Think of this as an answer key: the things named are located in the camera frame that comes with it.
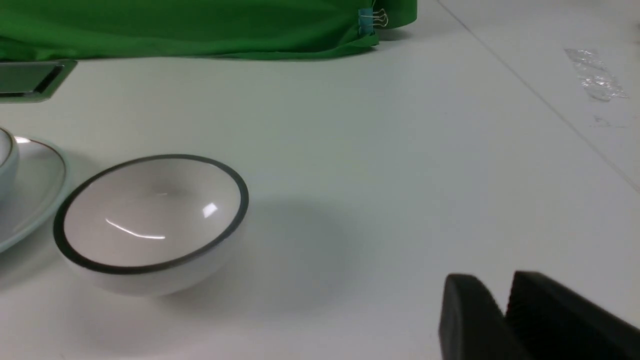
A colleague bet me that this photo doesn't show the silver table cable hatch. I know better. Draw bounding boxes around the silver table cable hatch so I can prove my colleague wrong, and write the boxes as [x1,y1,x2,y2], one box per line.
[0,59,78,104]

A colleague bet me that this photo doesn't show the pale blue gold-rimmed bowl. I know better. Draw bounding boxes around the pale blue gold-rimmed bowl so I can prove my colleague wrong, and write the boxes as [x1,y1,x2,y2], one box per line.
[0,127,19,202]

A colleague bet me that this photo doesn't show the clear plastic wrap piece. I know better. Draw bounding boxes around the clear plastic wrap piece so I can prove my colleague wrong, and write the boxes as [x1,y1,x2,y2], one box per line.
[564,48,629,102]

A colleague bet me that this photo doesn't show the blue binder clip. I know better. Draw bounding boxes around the blue binder clip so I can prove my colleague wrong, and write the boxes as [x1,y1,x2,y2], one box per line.
[358,7,389,35]

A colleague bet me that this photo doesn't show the green backdrop cloth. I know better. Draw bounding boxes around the green backdrop cloth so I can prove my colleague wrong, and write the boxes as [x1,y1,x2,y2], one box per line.
[0,0,418,62]

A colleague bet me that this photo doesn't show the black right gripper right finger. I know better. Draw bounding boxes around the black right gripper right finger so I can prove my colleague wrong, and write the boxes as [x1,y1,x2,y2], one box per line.
[505,271,640,360]

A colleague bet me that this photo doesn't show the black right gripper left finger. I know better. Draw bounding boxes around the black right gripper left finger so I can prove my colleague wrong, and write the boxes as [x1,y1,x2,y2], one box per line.
[438,273,532,360]

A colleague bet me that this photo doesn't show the pale blue gold-rimmed plate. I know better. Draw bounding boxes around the pale blue gold-rimmed plate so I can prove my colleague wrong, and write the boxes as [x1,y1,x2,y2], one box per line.
[0,136,71,253]

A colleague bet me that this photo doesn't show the black-rimmed white bowl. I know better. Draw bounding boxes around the black-rimmed white bowl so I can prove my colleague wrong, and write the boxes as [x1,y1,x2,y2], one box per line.
[52,153,250,297]

